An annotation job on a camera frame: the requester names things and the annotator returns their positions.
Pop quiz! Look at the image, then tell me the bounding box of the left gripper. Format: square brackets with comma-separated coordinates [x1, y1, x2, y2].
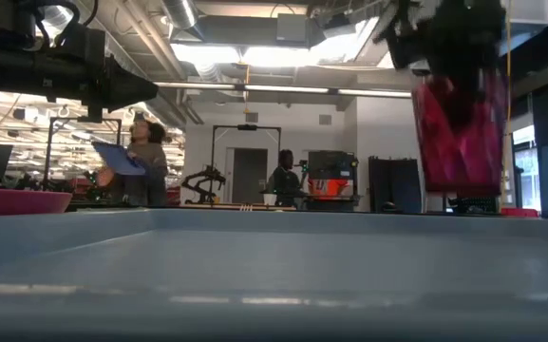
[0, 27, 160, 124]

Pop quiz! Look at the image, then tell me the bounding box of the silver ceiling air duct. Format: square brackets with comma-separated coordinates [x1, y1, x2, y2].
[161, 0, 199, 30]

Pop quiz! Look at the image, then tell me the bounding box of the grey ceiling box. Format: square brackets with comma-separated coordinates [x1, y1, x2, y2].
[274, 12, 323, 49]

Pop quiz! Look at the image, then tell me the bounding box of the long ceiling light tube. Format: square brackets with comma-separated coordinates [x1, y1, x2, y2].
[153, 81, 413, 100]

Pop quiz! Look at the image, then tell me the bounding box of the blue folder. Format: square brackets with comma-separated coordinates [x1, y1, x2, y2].
[91, 141, 148, 178]

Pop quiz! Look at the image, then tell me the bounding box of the black metal gantry frame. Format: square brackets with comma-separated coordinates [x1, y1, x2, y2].
[210, 123, 283, 206]
[42, 115, 123, 192]

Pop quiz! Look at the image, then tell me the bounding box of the black mesh basket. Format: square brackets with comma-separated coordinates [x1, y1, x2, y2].
[447, 195, 500, 215]

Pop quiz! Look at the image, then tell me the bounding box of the blue plastic tray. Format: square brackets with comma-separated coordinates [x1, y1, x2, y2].
[0, 207, 548, 342]

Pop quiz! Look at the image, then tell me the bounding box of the pink round plate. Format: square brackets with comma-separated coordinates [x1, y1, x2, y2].
[0, 187, 74, 219]

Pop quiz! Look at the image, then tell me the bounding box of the black machine with orange box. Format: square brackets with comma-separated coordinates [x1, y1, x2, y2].
[306, 150, 361, 212]

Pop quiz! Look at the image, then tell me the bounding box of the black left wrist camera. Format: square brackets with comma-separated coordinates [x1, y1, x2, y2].
[0, 0, 36, 49]

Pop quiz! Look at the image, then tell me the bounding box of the red low bin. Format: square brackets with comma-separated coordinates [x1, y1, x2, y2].
[501, 206, 540, 219]

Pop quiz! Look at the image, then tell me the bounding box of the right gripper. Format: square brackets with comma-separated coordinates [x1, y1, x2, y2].
[372, 0, 508, 130]

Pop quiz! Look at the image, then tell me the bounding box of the person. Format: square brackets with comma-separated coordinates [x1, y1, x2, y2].
[106, 118, 171, 208]
[267, 148, 304, 209]

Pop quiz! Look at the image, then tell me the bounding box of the dark grey door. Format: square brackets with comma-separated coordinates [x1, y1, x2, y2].
[231, 147, 270, 205]

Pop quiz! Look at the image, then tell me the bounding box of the black standing panel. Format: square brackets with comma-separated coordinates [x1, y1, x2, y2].
[368, 156, 424, 215]

